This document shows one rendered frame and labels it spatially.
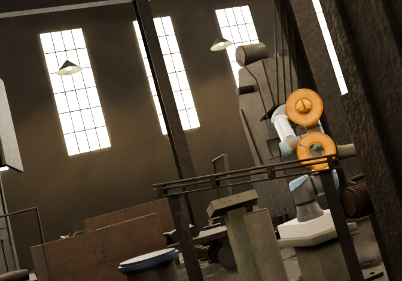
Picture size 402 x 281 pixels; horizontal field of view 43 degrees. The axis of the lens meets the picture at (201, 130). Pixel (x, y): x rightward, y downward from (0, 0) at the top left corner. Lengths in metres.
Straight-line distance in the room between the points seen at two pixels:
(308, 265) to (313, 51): 3.01
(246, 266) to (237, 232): 0.17
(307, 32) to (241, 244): 3.37
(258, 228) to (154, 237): 1.85
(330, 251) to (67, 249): 1.96
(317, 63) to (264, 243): 3.31
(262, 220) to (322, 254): 0.56
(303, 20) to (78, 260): 3.29
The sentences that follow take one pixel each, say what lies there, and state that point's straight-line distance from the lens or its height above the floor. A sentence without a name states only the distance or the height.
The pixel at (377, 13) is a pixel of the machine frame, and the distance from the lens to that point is 1.67.
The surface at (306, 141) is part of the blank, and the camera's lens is 2.12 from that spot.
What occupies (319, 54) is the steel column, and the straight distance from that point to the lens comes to 5.45.
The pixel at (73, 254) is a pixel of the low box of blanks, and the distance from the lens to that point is 3.92.
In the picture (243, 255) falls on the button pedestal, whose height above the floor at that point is 0.33.
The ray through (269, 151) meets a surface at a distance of 7.95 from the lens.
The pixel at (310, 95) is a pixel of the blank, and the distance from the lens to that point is 2.21.
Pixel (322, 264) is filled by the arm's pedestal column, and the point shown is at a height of 0.14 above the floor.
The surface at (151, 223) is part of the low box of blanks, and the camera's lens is 4.08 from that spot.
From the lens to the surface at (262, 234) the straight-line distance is 2.35.
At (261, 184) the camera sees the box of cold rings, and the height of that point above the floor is 0.60.
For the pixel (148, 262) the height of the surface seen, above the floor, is 0.41.
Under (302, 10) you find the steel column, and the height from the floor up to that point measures 2.24.
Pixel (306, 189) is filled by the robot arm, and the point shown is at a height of 0.53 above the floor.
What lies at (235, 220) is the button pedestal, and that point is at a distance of 2.49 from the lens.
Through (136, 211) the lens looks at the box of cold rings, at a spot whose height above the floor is 0.68.
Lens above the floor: 0.65
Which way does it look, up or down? 7 degrees up
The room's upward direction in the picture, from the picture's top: 15 degrees counter-clockwise
